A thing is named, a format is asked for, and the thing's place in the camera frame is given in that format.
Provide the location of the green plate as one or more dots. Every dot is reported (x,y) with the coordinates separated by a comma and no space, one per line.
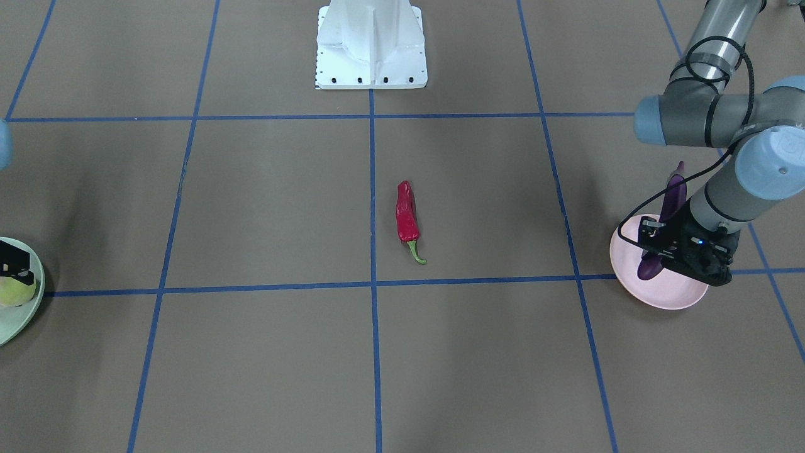
(15,319)

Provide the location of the brown paper table cover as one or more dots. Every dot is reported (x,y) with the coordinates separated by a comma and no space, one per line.
(225,274)

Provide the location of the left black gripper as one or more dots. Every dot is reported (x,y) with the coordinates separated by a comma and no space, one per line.
(684,232)

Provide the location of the red chili pepper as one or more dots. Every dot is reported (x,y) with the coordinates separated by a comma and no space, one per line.
(406,220)

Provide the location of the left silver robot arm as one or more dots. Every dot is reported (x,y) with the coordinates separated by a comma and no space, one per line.
(710,101)

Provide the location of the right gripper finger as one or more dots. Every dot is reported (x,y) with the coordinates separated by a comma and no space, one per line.
(16,263)

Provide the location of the white camera stand column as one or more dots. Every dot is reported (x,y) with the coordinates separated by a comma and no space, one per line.
(364,45)

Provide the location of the purple eggplant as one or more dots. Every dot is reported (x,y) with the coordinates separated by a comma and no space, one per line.
(676,195)

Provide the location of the yellow pink peach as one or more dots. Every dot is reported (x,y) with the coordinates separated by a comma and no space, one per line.
(16,293)

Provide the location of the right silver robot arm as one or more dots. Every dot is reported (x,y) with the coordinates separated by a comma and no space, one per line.
(7,153)

